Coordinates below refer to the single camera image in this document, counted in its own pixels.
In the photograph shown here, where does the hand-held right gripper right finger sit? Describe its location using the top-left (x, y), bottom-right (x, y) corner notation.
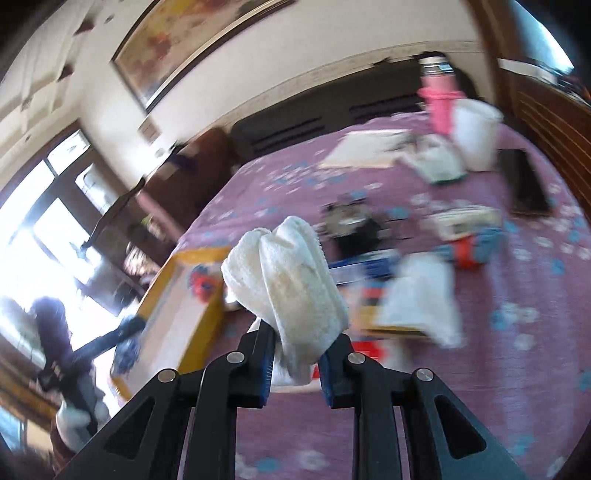
top-left (318, 332), bottom-right (532, 480)

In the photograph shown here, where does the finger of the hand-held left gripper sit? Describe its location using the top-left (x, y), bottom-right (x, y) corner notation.
top-left (92, 316), bottom-right (146, 352)

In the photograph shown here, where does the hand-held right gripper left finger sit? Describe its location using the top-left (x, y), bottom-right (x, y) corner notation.
top-left (55, 318), bottom-right (278, 480)

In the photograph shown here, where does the blue fluffy cloth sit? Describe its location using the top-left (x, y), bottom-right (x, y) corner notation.
top-left (112, 339), bottom-right (144, 376)

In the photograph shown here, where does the yellow cardboard box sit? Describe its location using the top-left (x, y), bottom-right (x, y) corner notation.
top-left (110, 247), bottom-right (234, 400)

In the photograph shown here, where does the white towel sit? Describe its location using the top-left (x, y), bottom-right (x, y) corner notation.
top-left (222, 216), bottom-right (350, 388)

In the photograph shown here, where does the red and blue knitted item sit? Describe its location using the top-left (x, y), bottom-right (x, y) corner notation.
top-left (438, 228), bottom-right (504, 271)
top-left (187, 265), bottom-right (225, 303)

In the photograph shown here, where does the bright balcony window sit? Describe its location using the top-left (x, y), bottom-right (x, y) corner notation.
top-left (0, 129), bottom-right (153, 370)

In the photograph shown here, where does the blue tissue pack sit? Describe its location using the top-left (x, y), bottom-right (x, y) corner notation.
top-left (330, 251), bottom-right (402, 284)

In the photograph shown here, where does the white cloth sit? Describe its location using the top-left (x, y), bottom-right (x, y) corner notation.
top-left (379, 254), bottom-right (465, 349)

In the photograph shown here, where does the black round container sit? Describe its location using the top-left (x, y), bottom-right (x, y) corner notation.
top-left (323, 198), bottom-right (384, 259)

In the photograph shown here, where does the purple floral sheet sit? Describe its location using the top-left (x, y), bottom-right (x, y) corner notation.
top-left (171, 111), bottom-right (583, 480)

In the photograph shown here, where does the white flat box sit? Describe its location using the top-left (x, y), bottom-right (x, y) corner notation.
top-left (427, 205), bottom-right (502, 241)

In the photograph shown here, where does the stack of white papers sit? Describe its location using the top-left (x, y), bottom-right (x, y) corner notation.
top-left (318, 129), bottom-right (411, 169)

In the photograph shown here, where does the white and teal packet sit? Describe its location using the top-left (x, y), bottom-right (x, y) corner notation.
top-left (406, 138), bottom-right (469, 185)

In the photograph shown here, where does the dark headboard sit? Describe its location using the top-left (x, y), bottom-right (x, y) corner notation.
top-left (231, 60), bottom-right (430, 160)

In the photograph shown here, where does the black phone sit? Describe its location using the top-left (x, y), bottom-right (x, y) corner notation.
top-left (499, 148), bottom-right (552, 217)

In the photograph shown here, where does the white cup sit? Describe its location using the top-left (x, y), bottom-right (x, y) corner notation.
top-left (452, 99), bottom-right (504, 171)

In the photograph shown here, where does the pink bottle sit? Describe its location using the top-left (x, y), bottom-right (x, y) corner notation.
top-left (418, 53), bottom-right (465, 134)

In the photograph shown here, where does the glass window pane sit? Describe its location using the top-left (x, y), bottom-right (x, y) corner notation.
top-left (508, 0), bottom-right (575, 77)

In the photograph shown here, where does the framed wall painting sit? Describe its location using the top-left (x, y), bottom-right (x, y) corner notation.
top-left (111, 0), bottom-right (296, 114)

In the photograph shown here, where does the wooden frame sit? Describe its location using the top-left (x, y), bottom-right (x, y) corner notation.
top-left (480, 0), bottom-right (591, 208)

